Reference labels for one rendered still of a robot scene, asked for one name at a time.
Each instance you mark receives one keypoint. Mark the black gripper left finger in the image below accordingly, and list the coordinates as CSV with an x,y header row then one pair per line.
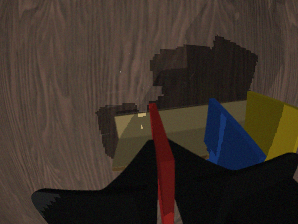
x,y
131,198

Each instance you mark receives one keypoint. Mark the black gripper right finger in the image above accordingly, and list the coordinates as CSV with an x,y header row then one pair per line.
x,y
205,191

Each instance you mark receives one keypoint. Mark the yellow notched board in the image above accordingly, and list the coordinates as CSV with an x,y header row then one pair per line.
x,y
272,124

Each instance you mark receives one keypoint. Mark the blue board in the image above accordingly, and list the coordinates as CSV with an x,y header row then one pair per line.
x,y
228,143

